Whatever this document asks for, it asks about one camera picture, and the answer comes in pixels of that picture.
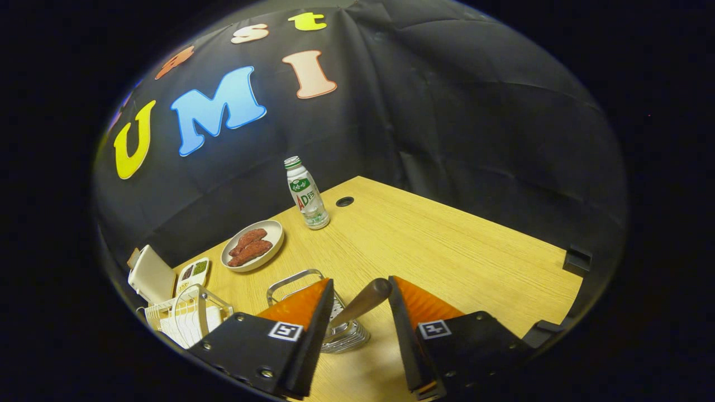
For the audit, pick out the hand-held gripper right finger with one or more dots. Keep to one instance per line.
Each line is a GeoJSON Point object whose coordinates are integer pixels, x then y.
{"type": "Point", "coordinates": [402, 335]}

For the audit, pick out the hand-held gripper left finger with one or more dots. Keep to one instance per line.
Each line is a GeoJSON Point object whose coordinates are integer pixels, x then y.
{"type": "Point", "coordinates": [318, 335]}

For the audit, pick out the beige plate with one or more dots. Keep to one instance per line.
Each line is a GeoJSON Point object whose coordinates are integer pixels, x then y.
{"type": "Point", "coordinates": [273, 234]}

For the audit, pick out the red meat piece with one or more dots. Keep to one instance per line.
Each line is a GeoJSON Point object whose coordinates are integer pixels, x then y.
{"type": "Point", "coordinates": [248, 240]}
{"type": "Point", "coordinates": [251, 254]}

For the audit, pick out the green beans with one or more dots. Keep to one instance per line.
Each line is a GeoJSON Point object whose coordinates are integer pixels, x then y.
{"type": "Point", "coordinates": [200, 267]}

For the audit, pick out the white divided tray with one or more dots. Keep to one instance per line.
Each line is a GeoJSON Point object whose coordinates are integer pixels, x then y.
{"type": "Point", "coordinates": [192, 279]}

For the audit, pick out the black table edge clamp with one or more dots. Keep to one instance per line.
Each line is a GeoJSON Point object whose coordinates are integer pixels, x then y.
{"type": "Point", "coordinates": [542, 334]}
{"type": "Point", "coordinates": [578, 259]}

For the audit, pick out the white drink bottle green cap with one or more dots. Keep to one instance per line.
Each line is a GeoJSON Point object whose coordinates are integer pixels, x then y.
{"type": "Point", "coordinates": [306, 195]}

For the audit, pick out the yellow beans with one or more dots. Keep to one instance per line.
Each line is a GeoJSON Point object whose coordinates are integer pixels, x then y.
{"type": "Point", "coordinates": [183, 286]}

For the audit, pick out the dark red beans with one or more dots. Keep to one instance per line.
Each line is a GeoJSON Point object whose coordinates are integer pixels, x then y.
{"type": "Point", "coordinates": [187, 272]}

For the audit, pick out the white drip tray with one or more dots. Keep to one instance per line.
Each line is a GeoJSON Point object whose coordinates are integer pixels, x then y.
{"type": "Point", "coordinates": [167, 330]}

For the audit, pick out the white toaster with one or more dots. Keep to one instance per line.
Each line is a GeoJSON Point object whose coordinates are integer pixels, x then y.
{"type": "Point", "coordinates": [153, 276]}

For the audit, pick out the brown toast slice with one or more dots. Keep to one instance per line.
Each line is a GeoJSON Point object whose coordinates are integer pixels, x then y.
{"type": "Point", "coordinates": [133, 258]}

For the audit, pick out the black backdrop cloth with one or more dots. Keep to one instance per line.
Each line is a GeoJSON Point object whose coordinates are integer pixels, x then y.
{"type": "Point", "coordinates": [447, 111]}

